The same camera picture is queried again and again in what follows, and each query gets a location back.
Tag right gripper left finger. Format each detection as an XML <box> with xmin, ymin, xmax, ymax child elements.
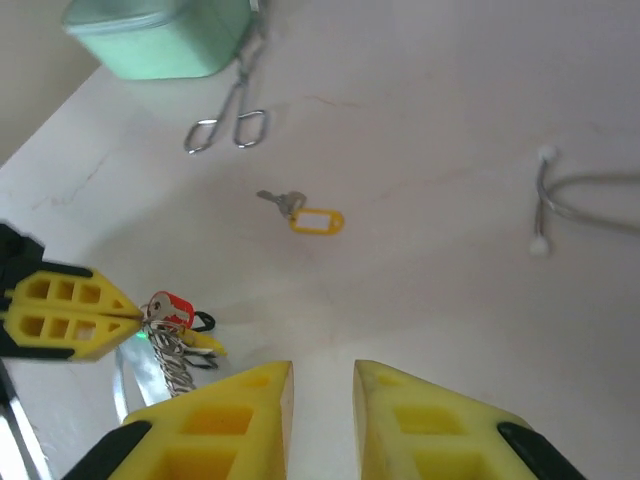
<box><xmin>62</xmin><ymin>359</ymin><xmax>295</xmax><ymax>480</ymax></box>

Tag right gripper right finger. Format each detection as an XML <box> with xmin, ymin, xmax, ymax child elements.
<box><xmin>352</xmin><ymin>358</ymin><xmax>589</xmax><ymax>480</ymax></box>

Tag steel keyring plate with rings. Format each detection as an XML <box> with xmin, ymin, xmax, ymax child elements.
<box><xmin>112</xmin><ymin>319</ymin><xmax>221</xmax><ymax>426</ymax></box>

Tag key with red tag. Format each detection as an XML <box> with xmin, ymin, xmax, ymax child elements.
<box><xmin>142</xmin><ymin>291</ymin><xmax>195</xmax><ymax>330</ymax></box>

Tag solid yellow key tag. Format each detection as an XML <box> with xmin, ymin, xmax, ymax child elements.
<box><xmin>182</xmin><ymin>328</ymin><xmax>229</xmax><ymax>359</ymax></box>

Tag key with yellow frame tag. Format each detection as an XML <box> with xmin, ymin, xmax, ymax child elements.
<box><xmin>256</xmin><ymin>188</ymin><xmax>346</xmax><ymax>236</ymax></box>

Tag blue stethoscope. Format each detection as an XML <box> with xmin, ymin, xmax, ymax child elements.
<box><xmin>529</xmin><ymin>144</ymin><xmax>640</xmax><ymax>257</ymax></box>

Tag mint green zip pouch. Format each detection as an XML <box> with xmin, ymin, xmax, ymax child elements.
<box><xmin>62</xmin><ymin>0</ymin><xmax>254</xmax><ymax>81</ymax></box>

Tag metal wire tongs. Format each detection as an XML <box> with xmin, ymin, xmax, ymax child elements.
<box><xmin>184</xmin><ymin>14</ymin><xmax>271</xmax><ymax>155</ymax></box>

